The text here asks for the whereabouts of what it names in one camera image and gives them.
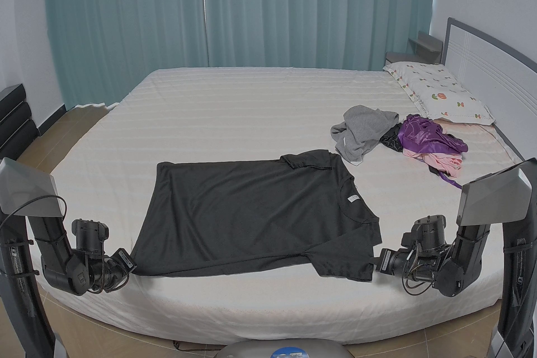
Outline purple garment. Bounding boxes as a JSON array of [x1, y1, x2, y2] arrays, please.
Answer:
[[396, 114, 470, 192]]

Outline black chest of drawers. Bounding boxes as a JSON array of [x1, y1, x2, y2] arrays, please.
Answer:
[[0, 84, 41, 162]]

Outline black T-shirt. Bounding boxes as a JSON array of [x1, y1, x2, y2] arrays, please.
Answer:
[[131, 149, 383, 282]]

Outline grey bedside table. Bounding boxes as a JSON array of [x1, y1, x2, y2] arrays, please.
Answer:
[[385, 31, 445, 66]]

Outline grey garment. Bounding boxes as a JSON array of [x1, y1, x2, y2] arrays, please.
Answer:
[[330, 105, 400, 166]]

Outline pink garment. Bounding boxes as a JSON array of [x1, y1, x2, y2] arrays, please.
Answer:
[[403, 151, 465, 179]]

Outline black cable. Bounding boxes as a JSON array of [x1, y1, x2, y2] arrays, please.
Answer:
[[0, 194, 68, 230], [171, 341, 224, 354]]

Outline black patterned garment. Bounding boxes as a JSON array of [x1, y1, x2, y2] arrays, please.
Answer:
[[380, 126, 406, 154]]

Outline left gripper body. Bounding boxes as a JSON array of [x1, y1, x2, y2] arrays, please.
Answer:
[[104, 247, 138, 278]]

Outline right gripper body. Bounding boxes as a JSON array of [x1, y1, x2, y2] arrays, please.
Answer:
[[375, 247, 406, 276]]

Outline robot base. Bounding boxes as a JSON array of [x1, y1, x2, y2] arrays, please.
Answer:
[[216, 340, 351, 358]]

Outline white printed pillow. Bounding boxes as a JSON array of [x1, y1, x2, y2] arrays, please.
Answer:
[[383, 61, 497, 126]]

